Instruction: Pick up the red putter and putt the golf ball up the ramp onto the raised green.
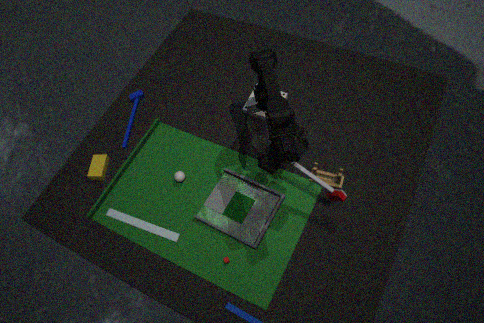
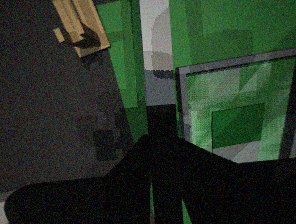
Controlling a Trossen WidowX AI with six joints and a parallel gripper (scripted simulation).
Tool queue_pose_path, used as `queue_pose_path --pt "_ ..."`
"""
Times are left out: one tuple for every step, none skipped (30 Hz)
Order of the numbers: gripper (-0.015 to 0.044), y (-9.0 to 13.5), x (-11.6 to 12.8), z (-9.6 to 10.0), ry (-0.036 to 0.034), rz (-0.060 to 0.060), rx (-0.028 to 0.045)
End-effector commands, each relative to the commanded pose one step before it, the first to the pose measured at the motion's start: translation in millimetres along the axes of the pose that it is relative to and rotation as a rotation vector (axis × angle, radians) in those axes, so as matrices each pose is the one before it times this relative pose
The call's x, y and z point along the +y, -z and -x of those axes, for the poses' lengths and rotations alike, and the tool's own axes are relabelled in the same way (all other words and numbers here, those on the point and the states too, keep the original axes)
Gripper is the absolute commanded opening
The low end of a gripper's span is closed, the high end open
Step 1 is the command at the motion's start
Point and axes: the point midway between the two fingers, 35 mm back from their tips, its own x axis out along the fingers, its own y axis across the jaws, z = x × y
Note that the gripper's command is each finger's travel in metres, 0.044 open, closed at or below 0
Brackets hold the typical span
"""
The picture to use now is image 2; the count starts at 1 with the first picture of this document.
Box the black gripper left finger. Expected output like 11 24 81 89
4 134 151 224

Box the green flat mat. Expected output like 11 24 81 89
97 0 296 160

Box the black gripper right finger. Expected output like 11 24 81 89
178 137 296 224

